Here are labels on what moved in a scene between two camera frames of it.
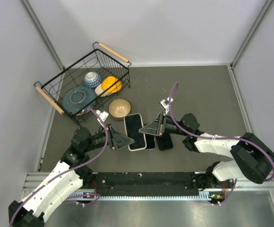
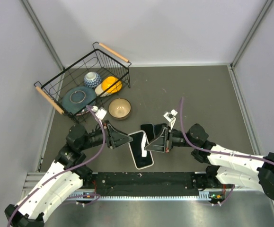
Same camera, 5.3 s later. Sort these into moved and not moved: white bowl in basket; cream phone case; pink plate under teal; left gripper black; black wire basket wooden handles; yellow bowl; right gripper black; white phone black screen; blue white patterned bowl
Moved: right gripper black; cream phone case; white phone black screen
Not moved: white bowl in basket; left gripper black; pink plate under teal; black wire basket wooden handles; blue white patterned bowl; yellow bowl
